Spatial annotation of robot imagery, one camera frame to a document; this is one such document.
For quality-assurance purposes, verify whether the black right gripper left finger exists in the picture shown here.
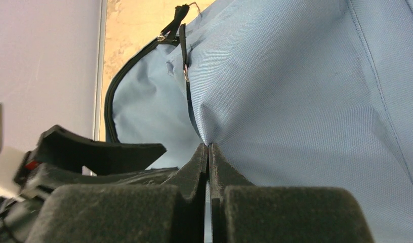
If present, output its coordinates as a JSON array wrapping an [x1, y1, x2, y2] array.
[[27, 144, 208, 242]]

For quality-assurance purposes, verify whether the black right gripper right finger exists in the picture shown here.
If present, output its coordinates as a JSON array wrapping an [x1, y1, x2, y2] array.
[[209, 143, 374, 242]]

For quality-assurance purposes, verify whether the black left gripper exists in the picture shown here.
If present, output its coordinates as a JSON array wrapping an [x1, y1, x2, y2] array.
[[0, 104, 178, 242]]

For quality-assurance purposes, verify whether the blue student backpack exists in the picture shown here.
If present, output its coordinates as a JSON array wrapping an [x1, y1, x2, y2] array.
[[104, 1, 413, 242]]

